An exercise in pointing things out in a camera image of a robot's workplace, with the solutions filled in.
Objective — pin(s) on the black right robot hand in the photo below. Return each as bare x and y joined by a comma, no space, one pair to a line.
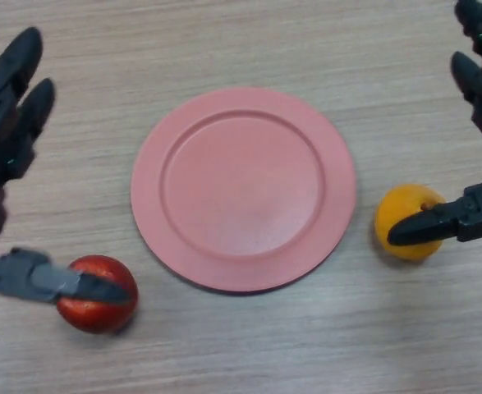
466,219

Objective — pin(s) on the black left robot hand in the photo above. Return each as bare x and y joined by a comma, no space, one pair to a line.
15,135

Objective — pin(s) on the red apple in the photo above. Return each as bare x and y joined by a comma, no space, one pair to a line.
101,316

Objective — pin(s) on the pink round plate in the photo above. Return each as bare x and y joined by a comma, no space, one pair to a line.
242,189

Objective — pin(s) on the yellow pear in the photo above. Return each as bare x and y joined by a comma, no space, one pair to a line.
396,207

